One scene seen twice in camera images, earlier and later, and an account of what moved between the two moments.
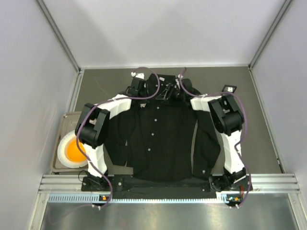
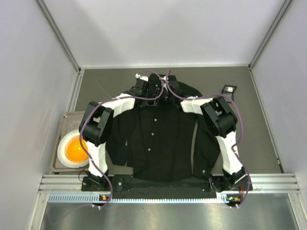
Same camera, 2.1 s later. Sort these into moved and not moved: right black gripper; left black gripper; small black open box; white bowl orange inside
Moved: right black gripper
Not moved: small black open box; white bowl orange inside; left black gripper
